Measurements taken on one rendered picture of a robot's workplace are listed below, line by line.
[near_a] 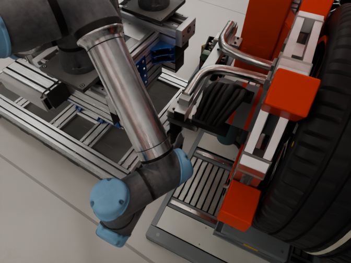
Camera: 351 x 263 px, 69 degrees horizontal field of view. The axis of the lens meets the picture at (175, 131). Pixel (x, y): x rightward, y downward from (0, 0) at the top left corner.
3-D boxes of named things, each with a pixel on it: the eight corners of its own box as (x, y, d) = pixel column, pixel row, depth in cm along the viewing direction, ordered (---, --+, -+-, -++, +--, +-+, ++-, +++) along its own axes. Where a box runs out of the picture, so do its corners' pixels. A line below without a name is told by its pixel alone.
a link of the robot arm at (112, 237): (118, 245, 53) (125, 252, 60) (144, 199, 59) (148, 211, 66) (88, 228, 55) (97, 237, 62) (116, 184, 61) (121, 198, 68)
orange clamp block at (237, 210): (255, 201, 67) (245, 233, 62) (226, 188, 69) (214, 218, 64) (262, 190, 61) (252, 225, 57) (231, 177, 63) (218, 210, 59)
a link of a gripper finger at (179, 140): (192, 124, 73) (174, 147, 68) (191, 135, 78) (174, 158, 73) (183, 119, 74) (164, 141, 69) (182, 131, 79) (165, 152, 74)
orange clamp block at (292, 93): (296, 122, 52) (307, 118, 43) (258, 109, 54) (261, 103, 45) (309, 90, 52) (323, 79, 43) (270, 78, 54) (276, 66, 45)
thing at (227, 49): (273, 78, 70) (287, 45, 61) (207, 58, 75) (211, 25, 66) (287, 43, 79) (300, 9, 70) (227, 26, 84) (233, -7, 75)
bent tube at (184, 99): (253, 132, 60) (266, 101, 51) (178, 104, 65) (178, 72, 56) (271, 83, 69) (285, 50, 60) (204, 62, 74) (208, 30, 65)
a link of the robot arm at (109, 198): (132, 159, 52) (138, 181, 61) (79, 188, 49) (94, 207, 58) (151, 190, 48) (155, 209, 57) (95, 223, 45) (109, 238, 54)
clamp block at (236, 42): (236, 58, 87) (239, 45, 82) (211, 51, 89) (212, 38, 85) (241, 50, 89) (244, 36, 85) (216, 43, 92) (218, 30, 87)
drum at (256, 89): (266, 147, 80) (282, 120, 69) (203, 124, 86) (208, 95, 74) (277, 116, 88) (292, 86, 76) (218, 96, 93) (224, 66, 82)
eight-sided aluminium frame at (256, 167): (233, 224, 87) (295, 132, 42) (215, 216, 88) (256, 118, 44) (272, 112, 115) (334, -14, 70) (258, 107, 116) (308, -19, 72)
